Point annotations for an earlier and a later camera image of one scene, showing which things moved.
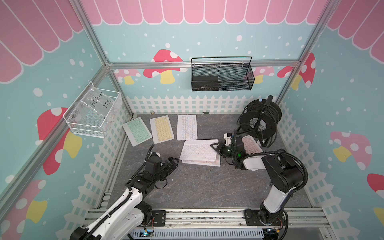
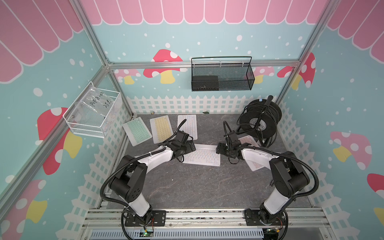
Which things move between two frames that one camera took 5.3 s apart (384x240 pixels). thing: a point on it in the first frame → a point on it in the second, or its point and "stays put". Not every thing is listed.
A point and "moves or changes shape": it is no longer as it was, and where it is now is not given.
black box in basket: x=205 y=83 stays put
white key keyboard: x=199 y=150 moves or changes shape
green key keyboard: x=137 y=131 stays put
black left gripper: x=170 y=169 → x=189 y=149
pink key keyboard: x=254 y=163 stays put
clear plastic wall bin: x=94 y=112 stays put
